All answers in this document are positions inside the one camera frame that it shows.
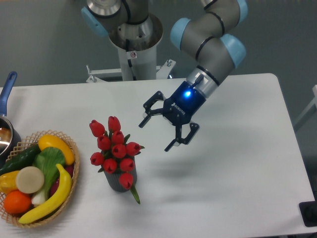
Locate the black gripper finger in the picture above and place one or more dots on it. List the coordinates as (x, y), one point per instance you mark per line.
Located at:
(194, 127)
(149, 112)

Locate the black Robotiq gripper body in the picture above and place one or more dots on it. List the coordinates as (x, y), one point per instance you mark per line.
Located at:
(182, 104)

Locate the red tulip bouquet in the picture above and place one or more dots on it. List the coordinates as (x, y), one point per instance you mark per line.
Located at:
(113, 144)

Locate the dark grey ribbed vase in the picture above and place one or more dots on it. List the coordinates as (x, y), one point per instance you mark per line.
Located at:
(121, 175)

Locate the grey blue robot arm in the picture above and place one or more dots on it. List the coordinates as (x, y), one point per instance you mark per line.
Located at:
(136, 33)

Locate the dark red vegetable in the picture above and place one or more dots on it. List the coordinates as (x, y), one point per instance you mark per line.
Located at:
(54, 187)

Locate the yellow squash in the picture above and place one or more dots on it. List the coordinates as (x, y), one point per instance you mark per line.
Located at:
(49, 140)

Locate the green bok choy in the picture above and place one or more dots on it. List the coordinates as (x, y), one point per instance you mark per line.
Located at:
(46, 161)

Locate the yellow banana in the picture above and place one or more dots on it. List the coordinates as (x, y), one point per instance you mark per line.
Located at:
(61, 194)

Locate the black device at table edge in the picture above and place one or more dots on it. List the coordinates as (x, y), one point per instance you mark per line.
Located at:
(309, 213)

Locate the woven wicker basket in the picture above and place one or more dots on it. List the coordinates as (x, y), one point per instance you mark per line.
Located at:
(25, 143)

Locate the green cucumber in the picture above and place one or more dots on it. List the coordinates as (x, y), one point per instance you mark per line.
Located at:
(21, 160)

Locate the beige round disc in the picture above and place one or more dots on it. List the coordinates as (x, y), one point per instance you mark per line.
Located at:
(29, 180)

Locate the orange fruit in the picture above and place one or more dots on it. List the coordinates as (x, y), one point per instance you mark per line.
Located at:
(17, 202)

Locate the white frame at right edge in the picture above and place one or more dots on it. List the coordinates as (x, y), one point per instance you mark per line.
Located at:
(307, 112)

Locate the blue handled saucepan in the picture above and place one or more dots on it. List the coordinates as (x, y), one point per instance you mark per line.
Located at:
(9, 137)

